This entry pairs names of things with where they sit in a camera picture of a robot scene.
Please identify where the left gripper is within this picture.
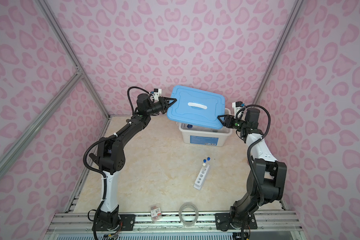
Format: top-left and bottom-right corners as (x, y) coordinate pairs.
(146, 97), (177, 117)

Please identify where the blue bin lid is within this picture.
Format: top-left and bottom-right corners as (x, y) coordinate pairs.
(167, 86), (226, 130)

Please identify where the white plastic storage bin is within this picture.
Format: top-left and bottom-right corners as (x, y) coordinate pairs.
(177, 122), (233, 147)

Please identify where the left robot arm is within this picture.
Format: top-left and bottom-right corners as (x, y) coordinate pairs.
(83, 94), (181, 238)

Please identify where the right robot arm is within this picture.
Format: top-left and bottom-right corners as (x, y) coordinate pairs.
(225, 105), (288, 233)

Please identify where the white test tube rack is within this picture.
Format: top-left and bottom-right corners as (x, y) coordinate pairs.
(194, 164), (210, 190)

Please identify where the clear tape roll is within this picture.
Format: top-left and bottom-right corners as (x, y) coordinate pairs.
(178, 202), (199, 228)

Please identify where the small clear slide box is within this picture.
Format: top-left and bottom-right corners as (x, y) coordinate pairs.
(150, 204), (162, 222)

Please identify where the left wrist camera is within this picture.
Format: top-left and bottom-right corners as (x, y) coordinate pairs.
(151, 89), (162, 98)

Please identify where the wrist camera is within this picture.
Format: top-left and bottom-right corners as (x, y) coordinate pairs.
(232, 101), (245, 110)
(151, 89), (162, 98)

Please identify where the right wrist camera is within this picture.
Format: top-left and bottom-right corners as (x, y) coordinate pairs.
(232, 101), (245, 110)

